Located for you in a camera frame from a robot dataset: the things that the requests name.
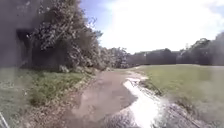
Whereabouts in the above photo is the grass verge beside trees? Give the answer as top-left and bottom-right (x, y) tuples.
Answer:
(0, 67), (98, 128)

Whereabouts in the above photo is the row of trees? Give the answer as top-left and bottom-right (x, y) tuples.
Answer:
(0, 0), (224, 73)

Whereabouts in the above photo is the open grass field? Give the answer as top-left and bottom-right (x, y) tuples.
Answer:
(133, 64), (224, 124)

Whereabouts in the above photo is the water puddle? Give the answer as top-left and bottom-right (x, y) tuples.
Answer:
(122, 77), (164, 128)

